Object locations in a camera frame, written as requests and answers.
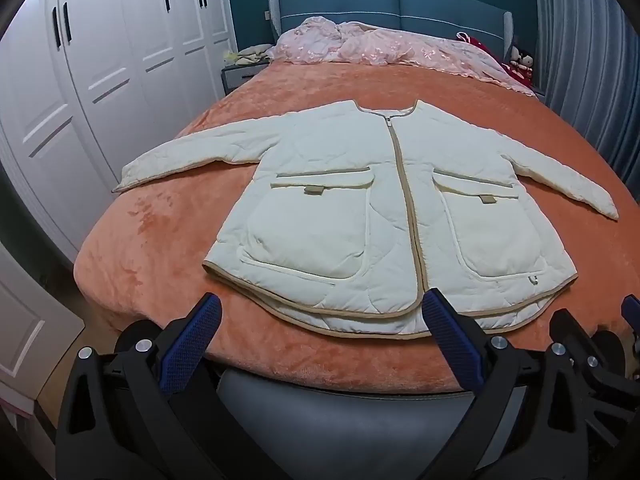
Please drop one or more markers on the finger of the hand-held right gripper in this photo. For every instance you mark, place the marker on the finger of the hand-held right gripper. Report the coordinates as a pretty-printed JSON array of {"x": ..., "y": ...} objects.
[
  {"x": 631, "y": 312},
  {"x": 570, "y": 325}
]

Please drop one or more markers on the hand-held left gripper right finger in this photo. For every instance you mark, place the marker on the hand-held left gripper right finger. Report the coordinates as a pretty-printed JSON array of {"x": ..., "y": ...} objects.
[{"x": 452, "y": 342}]

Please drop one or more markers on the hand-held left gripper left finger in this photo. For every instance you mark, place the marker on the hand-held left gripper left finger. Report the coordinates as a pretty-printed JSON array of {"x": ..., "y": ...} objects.
[{"x": 192, "y": 345}]

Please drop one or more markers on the cream quilted jacket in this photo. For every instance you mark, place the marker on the cream quilted jacket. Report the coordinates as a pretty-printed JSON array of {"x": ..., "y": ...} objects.
[{"x": 325, "y": 210}]

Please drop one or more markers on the orange plush blanket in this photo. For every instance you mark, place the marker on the orange plush blanket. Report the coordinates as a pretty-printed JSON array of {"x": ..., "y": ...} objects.
[{"x": 200, "y": 260}]

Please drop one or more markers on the white panelled door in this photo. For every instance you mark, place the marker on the white panelled door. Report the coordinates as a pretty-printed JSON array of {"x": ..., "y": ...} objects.
[{"x": 30, "y": 320}]

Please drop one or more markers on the grey-blue curtain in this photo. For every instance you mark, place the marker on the grey-blue curtain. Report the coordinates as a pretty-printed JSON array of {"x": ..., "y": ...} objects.
[{"x": 585, "y": 60}]

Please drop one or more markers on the black and white plush toy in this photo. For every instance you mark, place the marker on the black and white plush toy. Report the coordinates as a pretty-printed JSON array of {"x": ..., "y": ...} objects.
[{"x": 522, "y": 60}]

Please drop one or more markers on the grey nightstand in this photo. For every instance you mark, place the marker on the grey nightstand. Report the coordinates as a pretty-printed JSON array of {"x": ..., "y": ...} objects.
[{"x": 235, "y": 79}]

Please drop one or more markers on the yellow-green small item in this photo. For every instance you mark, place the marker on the yellow-green small item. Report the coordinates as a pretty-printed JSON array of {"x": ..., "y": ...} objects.
[{"x": 230, "y": 55}]

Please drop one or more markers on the white panelled wardrobe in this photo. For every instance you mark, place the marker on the white panelled wardrobe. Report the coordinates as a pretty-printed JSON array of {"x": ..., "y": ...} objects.
[{"x": 115, "y": 60}]

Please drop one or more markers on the beige crumpled cloth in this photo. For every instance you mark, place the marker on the beige crumpled cloth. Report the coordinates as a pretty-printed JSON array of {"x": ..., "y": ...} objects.
[{"x": 254, "y": 54}]

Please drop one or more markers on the pink floral quilt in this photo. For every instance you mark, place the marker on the pink floral quilt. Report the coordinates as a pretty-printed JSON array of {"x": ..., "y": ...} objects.
[{"x": 400, "y": 47}]

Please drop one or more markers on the red cloth bag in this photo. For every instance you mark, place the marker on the red cloth bag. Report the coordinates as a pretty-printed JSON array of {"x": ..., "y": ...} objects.
[{"x": 469, "y": 39}]

